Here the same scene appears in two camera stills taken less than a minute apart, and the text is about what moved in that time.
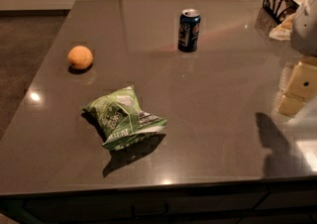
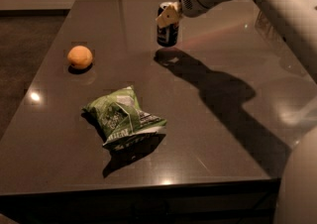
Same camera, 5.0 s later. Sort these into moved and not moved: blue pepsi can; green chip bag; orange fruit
Moved: blue pepsi can
Not moved: orange fruit; green chip bag
